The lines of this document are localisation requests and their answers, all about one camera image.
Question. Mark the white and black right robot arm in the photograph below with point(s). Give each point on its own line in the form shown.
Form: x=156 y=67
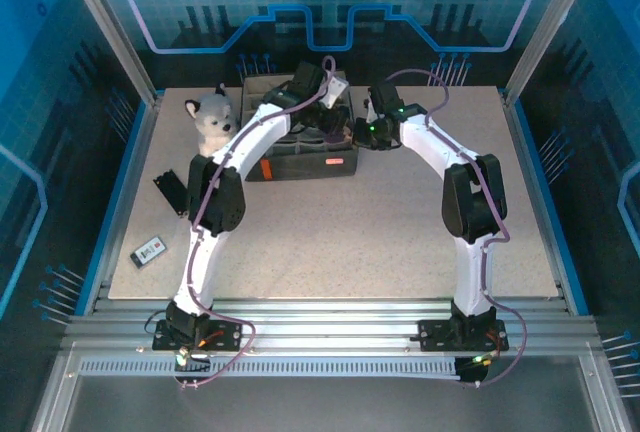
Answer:
x=430 y=142

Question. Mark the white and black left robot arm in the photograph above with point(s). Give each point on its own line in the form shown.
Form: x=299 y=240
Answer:
x=255 y=142

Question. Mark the grey fabric divided organizer box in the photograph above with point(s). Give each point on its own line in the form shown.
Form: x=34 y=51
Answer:
x=310 y=164

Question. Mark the grey white husky plush toy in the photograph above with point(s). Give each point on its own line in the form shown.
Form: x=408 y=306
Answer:
x=212 y=122

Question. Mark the small black labelled card device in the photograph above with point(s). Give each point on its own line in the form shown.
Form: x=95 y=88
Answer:
x=148 y=252

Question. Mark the aluminium frame post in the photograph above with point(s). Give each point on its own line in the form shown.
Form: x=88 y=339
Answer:
x=113 y=27
x=548 y=27

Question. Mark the aluminium side rail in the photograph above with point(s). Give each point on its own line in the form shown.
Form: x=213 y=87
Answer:
x=125 y=202
x=541 y=202

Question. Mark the aluminium front frame rail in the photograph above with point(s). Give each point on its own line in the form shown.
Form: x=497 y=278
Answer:
x=325 y=322

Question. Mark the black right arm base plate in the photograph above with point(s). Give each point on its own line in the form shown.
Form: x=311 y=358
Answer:
x=435 y=334

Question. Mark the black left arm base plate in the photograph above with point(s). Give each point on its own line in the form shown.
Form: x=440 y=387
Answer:
x=230 y=332

